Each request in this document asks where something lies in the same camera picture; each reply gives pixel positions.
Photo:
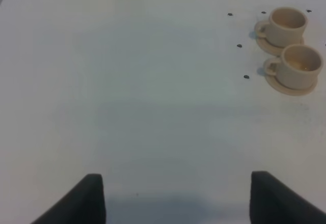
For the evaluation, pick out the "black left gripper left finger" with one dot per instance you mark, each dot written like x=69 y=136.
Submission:
x=84 y=203

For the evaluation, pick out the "beige cup saucer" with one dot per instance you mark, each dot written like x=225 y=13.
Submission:
x=272 y=81
x=277 y=50

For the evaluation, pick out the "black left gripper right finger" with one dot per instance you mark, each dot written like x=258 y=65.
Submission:
x=271 y=201

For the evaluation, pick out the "near beige teacup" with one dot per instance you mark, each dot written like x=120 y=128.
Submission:
x=297 y=68

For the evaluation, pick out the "near beige cup saucer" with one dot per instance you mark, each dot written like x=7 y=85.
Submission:
x=272 y=81

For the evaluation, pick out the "beige teacup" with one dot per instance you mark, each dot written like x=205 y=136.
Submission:
x=297 y=68
x=285 y=26

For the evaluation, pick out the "far beige teacup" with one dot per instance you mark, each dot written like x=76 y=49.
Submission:
x=285 y=26

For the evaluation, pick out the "far beige cup saucer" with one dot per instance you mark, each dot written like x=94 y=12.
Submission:
x=277 y=50

